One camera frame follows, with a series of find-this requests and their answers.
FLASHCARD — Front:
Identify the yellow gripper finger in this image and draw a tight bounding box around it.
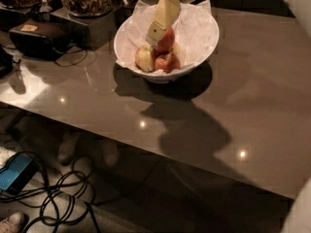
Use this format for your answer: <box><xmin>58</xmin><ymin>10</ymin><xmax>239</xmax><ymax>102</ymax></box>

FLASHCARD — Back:
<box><xmin>146</xmin><ymin>0</ymin><xmax>181</xmax><ymax>47</ymax></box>

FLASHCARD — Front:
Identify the black VR headset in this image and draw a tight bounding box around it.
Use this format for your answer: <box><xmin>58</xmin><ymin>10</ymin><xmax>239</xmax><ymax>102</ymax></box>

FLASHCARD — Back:
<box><xmin>9</xmin><ymin>19</ymin><xmax>72</xmax><ymax>61</ymax></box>

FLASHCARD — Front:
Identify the blue electronic box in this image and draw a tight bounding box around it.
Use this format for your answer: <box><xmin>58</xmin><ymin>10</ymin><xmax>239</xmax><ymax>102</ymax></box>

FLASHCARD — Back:
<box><xmin>0</xmin><ymin>153</ymin><xmax>38</xmax><ymax>195</ymax></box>

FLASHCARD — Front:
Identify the red apple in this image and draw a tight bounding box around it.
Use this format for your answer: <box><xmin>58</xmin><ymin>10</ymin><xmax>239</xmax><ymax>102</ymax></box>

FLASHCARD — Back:
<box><xmin>155</xmin><ymin>52</ymin><xmax>181</xmax><ymax>74</ymax></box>
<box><xmin>155</xmin><ymin>27</ymin><xmax>175</xmax><ymax>53</ymax></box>

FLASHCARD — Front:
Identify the yellow-green apple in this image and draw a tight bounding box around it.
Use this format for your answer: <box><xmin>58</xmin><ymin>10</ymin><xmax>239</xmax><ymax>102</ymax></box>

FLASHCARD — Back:
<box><xmin>135</xmin><ymin>45</ymin><xmax>156</xmax><ymax>73</ymax></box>

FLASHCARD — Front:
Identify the red top apple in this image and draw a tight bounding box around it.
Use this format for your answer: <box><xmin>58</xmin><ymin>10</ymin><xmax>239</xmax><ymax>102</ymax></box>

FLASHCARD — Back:
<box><xmin>155</xmin><ymin>27</ymin><xmax>175</xmax><ymax>53</ymax></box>

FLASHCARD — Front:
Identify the white paper bowl liner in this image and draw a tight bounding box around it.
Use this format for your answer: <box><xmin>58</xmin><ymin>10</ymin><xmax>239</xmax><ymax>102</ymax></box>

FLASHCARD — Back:
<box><xmin>114</xmin><ymin>0</ymin><xmax>220</xmax><ymax>83</ymax></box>

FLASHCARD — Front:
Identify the black floor cable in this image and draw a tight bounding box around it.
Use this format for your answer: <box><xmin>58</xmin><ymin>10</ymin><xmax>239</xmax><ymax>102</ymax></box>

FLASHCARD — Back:
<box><xmin>0</xmin><ymin>150</ymin><xmax>101</xmax><ymax>233</ymax></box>

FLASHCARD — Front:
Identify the red front apple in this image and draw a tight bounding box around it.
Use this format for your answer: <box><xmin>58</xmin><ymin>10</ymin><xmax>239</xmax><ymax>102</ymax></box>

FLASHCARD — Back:
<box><xmin>155</xmin><ymin>52</ymin><xmax>181</xmax><ymax>74</ymax></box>

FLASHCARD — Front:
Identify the white ceramic bowl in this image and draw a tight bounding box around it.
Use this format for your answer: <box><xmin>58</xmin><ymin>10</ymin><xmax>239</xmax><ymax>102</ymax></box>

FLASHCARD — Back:
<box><xmin>114</xmin><ymin>0</ymin><xmax>219</xmax><ymax>83</ymax></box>

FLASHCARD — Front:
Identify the metal serving scoop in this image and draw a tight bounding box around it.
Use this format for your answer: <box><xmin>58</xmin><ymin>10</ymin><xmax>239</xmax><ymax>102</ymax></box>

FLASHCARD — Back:
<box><xmin>39</xmin><ymin>0</ymin><xmax>52</xmax><ymax>13</ymax></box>

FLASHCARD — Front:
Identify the dark square stand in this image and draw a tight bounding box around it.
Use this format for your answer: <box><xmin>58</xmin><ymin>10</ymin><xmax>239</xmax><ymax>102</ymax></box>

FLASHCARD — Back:
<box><xmin>52</xmin><ymin>8</ymin><xmax>119</xmax><ymax>50</ymax></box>

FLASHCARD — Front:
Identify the white shoe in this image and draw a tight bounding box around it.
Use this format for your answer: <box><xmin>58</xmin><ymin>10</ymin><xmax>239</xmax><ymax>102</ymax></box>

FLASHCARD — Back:
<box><xmin>0</xmin><ymin>212</ymin><xmax>25</xmax><ymax>233</ymax></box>

